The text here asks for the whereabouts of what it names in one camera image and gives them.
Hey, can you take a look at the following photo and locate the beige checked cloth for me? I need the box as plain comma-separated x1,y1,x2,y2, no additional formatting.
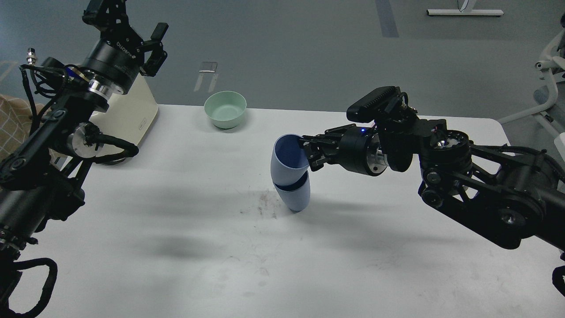
0,94,32,160

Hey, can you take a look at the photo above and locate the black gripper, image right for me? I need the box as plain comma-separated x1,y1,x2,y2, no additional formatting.
299,124,388,176

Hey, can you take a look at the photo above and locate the black wrist camera, image right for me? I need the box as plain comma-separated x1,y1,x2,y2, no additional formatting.
346,85,401,123

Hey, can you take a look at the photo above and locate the cream white toaster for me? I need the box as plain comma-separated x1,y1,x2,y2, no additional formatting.
62,75,158,159

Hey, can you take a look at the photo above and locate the green bowl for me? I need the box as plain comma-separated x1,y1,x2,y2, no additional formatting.
204,91,248,129

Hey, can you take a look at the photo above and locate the blue cup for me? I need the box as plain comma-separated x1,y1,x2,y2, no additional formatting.
270,134,309,186
274,171,311,212

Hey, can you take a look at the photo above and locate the white stand base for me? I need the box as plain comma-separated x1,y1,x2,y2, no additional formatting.
426,0,504,17

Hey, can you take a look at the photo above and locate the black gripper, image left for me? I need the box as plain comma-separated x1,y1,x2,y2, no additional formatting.
82,0,169,95

